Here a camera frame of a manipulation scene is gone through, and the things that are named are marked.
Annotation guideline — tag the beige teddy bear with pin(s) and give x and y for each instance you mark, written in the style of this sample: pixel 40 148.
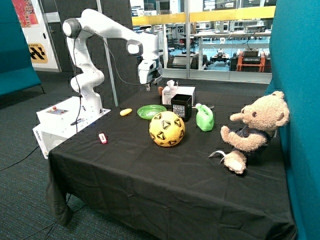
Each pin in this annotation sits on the beige teddy bear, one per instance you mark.
pixel 261 121

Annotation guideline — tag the teal sofa left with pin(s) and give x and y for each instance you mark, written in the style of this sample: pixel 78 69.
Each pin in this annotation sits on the teal sofa left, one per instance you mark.
pixel 16 70

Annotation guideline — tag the black tablecloth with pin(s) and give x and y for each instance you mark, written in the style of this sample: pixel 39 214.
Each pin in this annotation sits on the black tablecloth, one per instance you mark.
pixel 174 193

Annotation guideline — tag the red poster on wall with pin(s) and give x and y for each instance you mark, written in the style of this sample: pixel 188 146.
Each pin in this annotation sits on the red poster on wall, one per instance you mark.
pixel 26 13

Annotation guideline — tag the teal partition right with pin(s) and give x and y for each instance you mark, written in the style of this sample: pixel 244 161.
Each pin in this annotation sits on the teal partition right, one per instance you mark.
pixel 295 64

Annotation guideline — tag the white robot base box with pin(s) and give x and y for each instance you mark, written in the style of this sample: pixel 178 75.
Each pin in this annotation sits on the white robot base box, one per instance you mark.
pixel 55 122

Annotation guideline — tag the white paper tissue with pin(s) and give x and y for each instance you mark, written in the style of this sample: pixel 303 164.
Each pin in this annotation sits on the white paper tissue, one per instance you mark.
pixel 173 85

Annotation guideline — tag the yellow black soccer ball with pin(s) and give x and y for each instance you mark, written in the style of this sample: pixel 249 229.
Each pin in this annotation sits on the yellow black soccer ball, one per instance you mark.
pixel 166 129

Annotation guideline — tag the yellow toy lemon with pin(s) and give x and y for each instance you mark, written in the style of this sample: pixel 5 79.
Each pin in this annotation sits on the yellow toy lemon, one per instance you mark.
pixel 125 112

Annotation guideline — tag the green plastic jug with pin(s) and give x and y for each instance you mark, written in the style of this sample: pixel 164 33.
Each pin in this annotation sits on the green plastic jug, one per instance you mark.
pixel 204 117

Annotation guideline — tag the black square container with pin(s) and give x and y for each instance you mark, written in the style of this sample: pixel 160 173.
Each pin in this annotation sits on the black square container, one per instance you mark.
pixel 181 105

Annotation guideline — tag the orange black wheeled robot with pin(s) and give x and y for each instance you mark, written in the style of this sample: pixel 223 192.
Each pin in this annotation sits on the orange black wheeled robot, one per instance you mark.
pixel 251 60

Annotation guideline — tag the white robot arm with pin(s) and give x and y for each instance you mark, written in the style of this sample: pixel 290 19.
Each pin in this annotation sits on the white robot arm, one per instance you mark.
pixel 93 23

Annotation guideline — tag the white lab workbench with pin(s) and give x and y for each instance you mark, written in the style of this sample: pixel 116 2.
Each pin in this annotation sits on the white lab workbench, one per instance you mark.
pixel 225 47

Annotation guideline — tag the green plastic plate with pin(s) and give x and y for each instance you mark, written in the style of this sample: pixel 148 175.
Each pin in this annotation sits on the green plastic plate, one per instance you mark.
pixel 147 112

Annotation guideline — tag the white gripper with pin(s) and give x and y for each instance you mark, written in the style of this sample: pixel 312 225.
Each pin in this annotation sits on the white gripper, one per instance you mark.
pixel 150 71

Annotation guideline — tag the red white small device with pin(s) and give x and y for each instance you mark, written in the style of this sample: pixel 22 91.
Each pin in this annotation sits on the red white small device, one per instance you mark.
pixel 103 138

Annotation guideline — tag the black marker pen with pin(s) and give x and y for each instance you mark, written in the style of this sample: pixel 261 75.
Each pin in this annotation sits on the black marker pen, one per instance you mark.
pixel 77 121

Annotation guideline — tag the orange toy fruit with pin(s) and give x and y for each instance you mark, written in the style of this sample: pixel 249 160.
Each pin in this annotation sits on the orange toy fruit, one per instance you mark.
pixel 160 90

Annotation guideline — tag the yellow black sign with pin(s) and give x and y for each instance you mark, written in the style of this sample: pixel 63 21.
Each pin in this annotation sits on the yellow black sign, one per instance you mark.
pixel 37 53

